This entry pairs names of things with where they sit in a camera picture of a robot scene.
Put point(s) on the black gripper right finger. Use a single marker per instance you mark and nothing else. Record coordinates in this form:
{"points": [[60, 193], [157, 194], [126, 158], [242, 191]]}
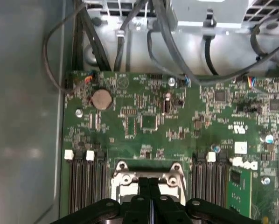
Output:
{"points": [[154, 186]]}

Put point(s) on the silver coin battery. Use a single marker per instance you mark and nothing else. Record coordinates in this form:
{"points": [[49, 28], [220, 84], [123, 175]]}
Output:
{"points": [[102, 100]]}

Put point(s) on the black square chip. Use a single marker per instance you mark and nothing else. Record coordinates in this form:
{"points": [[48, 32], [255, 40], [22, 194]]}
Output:
{"points": [[274, 105], [220, 95]]}

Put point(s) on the silver motherboard screw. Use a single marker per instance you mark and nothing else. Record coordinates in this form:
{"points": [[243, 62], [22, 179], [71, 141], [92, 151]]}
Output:
{"points": [[269, 138], [266, 180]]}

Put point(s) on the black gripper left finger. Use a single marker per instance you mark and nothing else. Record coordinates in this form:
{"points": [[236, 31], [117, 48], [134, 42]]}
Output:
{"points": [[144, 186]]}

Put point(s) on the silver CPU plate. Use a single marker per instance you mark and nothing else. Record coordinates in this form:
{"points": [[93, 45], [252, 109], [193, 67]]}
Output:
{"points": [[127, 190]]}

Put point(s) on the white square sticker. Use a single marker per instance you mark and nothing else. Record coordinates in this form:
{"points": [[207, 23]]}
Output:
{"points": [[241, 147]]}

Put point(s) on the silver metal drive cage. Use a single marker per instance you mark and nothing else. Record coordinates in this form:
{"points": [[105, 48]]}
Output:
{"points": [[223, 14]]}

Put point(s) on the black PC case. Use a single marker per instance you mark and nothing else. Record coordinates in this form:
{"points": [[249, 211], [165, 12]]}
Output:
{"points": [[25, 116]]}

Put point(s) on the CPU socket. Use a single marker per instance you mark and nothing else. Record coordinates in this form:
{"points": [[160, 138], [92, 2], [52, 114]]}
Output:
{"points": [[148, 167]]}

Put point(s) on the green motherboard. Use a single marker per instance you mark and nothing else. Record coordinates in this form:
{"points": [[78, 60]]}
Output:
{"points": [[176, 130]]}

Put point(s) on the metal socket cover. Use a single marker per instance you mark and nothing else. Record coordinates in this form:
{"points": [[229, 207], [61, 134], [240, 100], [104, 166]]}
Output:
{"points": [[120, 172]]}

